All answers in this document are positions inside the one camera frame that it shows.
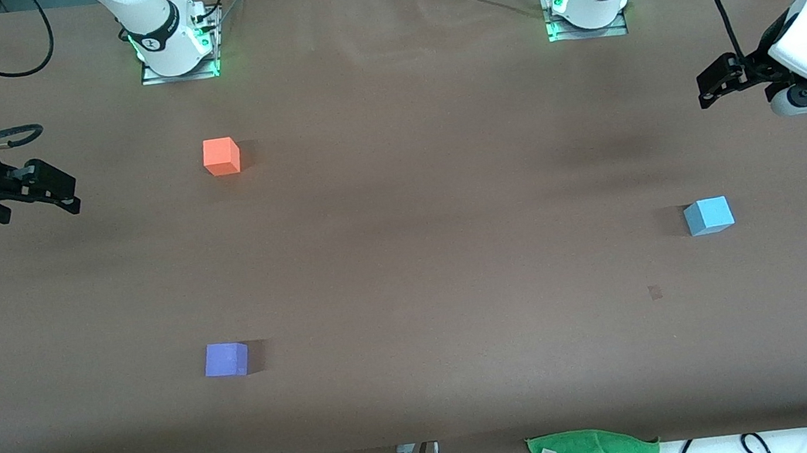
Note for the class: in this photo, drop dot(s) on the blue block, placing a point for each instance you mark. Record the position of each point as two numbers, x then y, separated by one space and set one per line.
708 216

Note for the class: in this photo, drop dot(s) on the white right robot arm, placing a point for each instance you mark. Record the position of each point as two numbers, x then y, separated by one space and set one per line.
149 10

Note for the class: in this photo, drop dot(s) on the orange block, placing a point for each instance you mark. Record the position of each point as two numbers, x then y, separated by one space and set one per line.
219 157

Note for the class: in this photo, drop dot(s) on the purple block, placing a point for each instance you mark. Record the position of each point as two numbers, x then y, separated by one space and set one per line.
224 359

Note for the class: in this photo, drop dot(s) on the brown table cover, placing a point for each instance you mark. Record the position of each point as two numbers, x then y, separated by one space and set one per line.
458 289

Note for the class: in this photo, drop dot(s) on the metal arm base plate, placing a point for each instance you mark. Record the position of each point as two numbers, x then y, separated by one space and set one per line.
612 31
154 78

